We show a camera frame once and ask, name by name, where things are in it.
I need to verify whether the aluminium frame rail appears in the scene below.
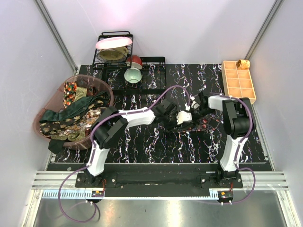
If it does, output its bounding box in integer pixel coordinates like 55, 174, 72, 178
32, 171, 288, 190

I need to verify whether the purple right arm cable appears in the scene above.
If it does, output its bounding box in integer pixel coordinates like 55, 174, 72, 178
190, 93, 256, 205

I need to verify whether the rolled beige tie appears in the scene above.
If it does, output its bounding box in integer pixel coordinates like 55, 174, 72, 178
236, 59, 250, 70

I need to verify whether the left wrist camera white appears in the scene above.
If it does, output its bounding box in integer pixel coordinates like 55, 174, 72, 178
176, 111, 192, 125

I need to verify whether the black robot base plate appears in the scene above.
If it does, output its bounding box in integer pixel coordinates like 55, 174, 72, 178
75, 163, 243, 199

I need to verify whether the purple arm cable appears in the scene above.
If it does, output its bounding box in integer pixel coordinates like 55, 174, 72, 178
58, 85, 192, 223
190, 93, 256, 205

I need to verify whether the dark floral red-dotted tie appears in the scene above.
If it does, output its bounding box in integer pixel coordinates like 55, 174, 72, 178
166, 116, 221, 132

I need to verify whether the red bowl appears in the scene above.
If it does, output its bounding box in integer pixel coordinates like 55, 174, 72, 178
126, 55, 143, 70

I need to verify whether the wooden compartment box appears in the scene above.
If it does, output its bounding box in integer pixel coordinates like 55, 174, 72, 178
222, 61, 256, 104

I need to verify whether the olive gold patterned tie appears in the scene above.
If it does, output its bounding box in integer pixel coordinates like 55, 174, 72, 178
74, 87, 87, 101

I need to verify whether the black wire dish rack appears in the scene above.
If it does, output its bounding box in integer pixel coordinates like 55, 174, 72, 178
92, 31, 166, 95

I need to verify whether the olive yellow plate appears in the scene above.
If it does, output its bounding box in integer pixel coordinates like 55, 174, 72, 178
97, 46, 128, 62

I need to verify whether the pink plate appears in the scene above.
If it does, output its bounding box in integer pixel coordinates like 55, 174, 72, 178
95, 36, 133, 49

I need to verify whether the colourful cartoon pattern tie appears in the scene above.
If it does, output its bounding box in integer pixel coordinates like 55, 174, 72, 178
63, 82, 77, 108

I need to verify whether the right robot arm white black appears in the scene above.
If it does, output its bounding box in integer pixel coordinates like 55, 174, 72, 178
191, 92, 256, 188

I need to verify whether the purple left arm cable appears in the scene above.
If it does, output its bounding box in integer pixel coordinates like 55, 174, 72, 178
58, 85, 192, 223

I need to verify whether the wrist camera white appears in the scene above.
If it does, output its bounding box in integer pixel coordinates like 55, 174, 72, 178
176, 111, 192, 125
186, 95, 200, 111

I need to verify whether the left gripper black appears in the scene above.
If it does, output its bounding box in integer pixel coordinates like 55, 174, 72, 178
161, 111, 182, 132

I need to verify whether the pale green ceramic bowl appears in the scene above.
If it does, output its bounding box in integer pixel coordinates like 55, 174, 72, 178
124, 68, 142, 84

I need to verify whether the dark green tie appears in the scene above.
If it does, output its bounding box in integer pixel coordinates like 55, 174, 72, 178
39, 91, 107, 153

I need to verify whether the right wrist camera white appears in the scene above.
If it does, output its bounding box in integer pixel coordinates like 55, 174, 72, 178
186, 95, 200, 111

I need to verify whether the brown translucent plastic basin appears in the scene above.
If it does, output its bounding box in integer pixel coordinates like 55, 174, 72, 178
33, 74, 114, 142

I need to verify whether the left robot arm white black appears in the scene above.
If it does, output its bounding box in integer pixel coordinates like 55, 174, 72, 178
85, 99, 178, 187

